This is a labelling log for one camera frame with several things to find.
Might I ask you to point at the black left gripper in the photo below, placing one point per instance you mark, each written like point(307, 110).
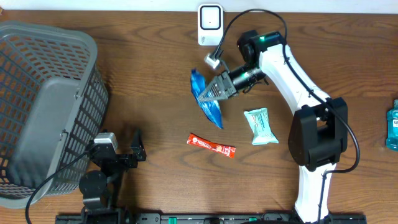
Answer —
point(137, 149)

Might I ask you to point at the white teal tissue pack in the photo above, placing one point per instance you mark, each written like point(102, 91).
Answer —
point(259, 123)

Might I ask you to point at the red snack stick packet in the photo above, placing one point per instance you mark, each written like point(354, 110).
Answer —
point(227, 151)

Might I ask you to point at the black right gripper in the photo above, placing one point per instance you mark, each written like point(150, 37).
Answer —
point(225, 85)

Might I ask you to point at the black aluminium frame rail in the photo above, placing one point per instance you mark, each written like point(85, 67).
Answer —
point(156, 218)

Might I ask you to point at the blue mouthwash bottle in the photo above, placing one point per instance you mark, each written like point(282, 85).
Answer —
point(391, 141)

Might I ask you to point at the grey plastic shopping basket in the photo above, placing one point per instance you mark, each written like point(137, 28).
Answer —
point(53, 102)

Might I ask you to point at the blue Oreo cookie pack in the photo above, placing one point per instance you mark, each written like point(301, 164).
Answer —
point(211, 109)

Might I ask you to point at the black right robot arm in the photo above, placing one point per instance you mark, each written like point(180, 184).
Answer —
point(318, 134)

